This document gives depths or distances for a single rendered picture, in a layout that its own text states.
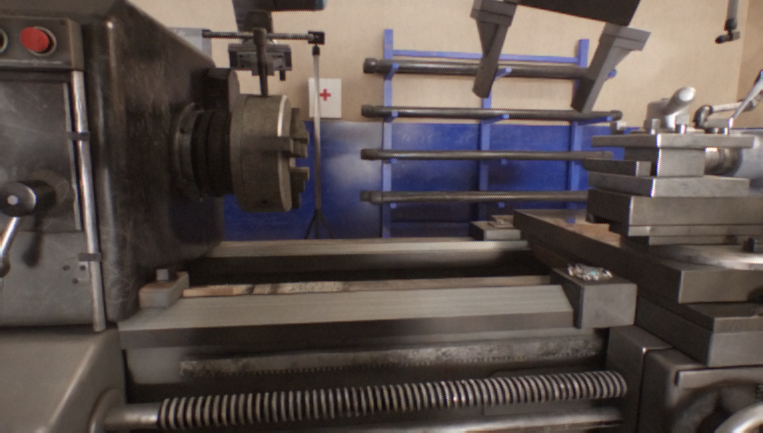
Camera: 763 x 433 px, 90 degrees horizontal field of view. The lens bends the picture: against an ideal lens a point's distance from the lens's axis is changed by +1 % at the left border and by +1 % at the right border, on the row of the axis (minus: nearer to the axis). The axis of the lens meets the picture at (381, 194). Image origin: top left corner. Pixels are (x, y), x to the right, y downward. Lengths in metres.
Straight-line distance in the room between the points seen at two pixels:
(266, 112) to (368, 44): 3.26
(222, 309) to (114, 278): 0.16
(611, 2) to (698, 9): 5.15
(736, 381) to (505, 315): 0.32
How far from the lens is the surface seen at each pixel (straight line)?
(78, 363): 0.69
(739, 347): 0.78
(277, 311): 0.69
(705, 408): 0.80
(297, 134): 0.87
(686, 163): 0.82
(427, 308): 0.69
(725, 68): 5.81
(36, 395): 0.69
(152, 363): 0.78
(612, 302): 0.80
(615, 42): 0.53
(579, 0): 0.48
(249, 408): 0.67
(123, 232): 0.68
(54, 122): 0.68
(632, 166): 0.77
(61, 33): 0.67
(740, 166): 1.24
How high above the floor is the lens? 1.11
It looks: 7 degrees down
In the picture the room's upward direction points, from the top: 1 degrees clockwise
